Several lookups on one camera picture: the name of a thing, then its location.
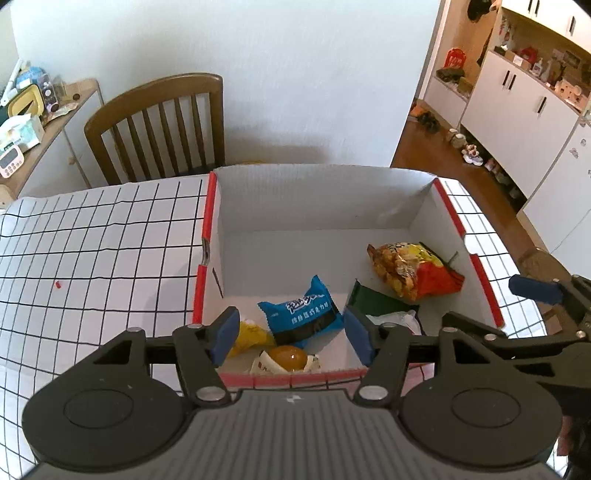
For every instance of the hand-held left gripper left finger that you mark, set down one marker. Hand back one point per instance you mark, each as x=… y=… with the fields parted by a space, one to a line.
x=226 y=334

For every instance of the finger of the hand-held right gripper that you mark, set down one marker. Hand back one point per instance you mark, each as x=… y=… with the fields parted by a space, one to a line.
x=466 y=323
x=535 y=288

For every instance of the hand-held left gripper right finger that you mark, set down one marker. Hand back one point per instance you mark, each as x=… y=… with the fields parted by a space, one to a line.
x=358 y=337

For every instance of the yellow snack packet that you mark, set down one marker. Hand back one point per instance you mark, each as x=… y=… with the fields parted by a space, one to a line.
x=249 y=337

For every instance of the green snack packet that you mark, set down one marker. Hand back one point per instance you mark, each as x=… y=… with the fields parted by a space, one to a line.
x=374 y=297

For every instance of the blue snack packet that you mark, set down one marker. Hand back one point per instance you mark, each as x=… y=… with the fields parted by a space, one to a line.
x=300 y=314

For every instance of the pale snack packet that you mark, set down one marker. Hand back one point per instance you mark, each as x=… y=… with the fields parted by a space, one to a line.
x=286 y=357

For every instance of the red yellow chips packet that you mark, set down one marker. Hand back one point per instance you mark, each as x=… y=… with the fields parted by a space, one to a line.
x=411 y=272

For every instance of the red cardboard box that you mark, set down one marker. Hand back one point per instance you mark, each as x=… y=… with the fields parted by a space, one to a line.
x=323 y=203

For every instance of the person's right hand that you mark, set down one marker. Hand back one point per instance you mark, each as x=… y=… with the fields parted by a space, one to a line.
x=567 y=438

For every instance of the wooden round-back chair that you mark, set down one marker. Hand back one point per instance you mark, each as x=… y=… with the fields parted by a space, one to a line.
x=538 y=265

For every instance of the checkered white tablecloth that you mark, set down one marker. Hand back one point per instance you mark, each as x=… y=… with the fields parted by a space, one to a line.
x=101 y=258

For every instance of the white sneakers pair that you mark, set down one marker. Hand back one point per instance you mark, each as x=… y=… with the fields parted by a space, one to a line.
x=472 y=154

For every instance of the dark shoes pile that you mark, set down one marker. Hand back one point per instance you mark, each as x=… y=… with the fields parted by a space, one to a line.
x=427 y=120

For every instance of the wooden slat-back chair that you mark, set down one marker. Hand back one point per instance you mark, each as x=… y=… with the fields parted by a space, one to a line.
x=152 y=106

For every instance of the red gift bag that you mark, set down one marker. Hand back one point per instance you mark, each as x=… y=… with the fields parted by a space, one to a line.
x=455 y=57

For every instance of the low wooden side cabinet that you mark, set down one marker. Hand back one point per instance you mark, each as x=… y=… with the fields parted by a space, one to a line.
x=69 y=134

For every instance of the white kitchen timer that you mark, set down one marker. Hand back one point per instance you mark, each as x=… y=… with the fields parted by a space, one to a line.
x=10 y=162

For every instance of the tissue box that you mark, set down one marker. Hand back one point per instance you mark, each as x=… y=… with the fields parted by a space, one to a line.
x=21 y=131

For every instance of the small clear jar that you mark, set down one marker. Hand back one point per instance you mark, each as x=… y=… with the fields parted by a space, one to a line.
x=50 y=94

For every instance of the yellow dark desk organizer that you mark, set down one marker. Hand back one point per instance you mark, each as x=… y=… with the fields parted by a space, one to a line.
x=25 y=104

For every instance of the light blue container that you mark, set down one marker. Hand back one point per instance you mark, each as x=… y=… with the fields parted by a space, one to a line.
x=32 y=77

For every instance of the white tube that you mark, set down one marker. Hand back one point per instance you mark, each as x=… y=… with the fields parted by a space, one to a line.
x=13 y=76

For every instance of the white wooden wall cabinet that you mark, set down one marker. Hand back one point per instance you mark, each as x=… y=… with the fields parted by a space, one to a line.
x=531 y=138

